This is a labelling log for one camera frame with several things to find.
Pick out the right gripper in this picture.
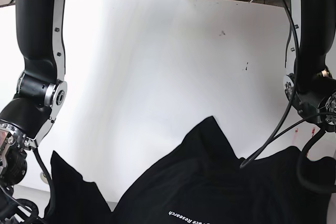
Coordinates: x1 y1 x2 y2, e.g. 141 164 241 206
1 123 27 186

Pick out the left table grommet hole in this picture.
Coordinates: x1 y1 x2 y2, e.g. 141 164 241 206
40 172 48 184

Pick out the red tape rectangle marking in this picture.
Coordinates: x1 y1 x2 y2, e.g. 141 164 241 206
292 126 317 151

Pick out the black t-shirt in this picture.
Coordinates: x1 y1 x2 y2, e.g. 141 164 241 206
47 117 331 223

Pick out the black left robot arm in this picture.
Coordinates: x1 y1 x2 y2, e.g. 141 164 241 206
283 0 335 132

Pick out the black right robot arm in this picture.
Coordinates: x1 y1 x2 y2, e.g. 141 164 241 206
1 0 67 186

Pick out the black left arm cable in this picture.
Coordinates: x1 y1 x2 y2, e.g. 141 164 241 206
239 0 336 196

